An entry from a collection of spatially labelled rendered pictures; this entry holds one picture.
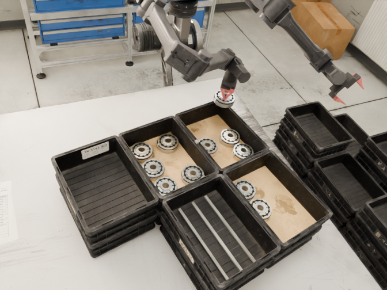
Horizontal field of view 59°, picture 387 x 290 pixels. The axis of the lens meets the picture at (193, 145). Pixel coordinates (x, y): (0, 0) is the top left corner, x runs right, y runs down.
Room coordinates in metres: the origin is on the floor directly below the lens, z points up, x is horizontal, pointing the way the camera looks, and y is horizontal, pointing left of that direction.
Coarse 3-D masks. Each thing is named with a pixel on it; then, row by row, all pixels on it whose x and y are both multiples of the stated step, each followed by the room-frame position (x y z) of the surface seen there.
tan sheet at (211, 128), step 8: (208, 120) 1.35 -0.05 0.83; (216, 120) 1.36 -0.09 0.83; (192, 128) 1.27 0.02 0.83; (200, 128) 1.28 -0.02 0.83; (208, 128) 1.29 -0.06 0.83; (216, 128) 1.30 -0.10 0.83; (224, 128) 1.31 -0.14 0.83; (200, 136) 1.22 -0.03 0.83; (208, 136) 1.23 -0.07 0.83; (216, 136) 1.24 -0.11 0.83; (224, 152) 1.14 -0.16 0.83; (216, 160) 1.09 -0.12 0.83; (224, 160) 1.10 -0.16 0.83; (232, 160) 1.11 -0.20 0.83
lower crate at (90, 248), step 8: (64, 200) 0.78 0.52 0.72; (72, 216) 0.71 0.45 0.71; (136, 224) 0.67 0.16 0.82; (144, 224) 0.71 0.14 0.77; (152, 224) 0.73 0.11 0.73; (80, 232) 0.64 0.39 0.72; (120, 232) 0.63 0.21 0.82; (128, 232) 0.66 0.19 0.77; (136, 232) 0.68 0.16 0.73; (144, 232) 0.70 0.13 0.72; (112, 240) 0.61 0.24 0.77; (120, 240) 0.63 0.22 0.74; (128, 240) 0.65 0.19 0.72; (88, 248) 0.58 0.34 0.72; (96, 248) 0.57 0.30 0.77; (104, 248) 0.59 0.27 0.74; (112, 248) 0.60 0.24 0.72; (96, 256) 0.56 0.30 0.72
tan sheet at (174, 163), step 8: (152, 144) 1.10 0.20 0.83; (160, 152) 1.06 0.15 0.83; (176, 152) 1.08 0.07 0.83; (184, 152) 1.09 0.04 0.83; (160, 160) 1.02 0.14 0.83; (168, 160) 1.03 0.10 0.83; (176, 160) 1.04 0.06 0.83; (184, 160) 1.05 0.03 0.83; (192, 160) 1.06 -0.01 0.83; (168, 168) 0.98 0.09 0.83; (176, 168) 0.99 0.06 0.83; (168, 176) 0.94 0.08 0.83; (176, 176) 0.94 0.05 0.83; (184, 184) 0.91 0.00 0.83
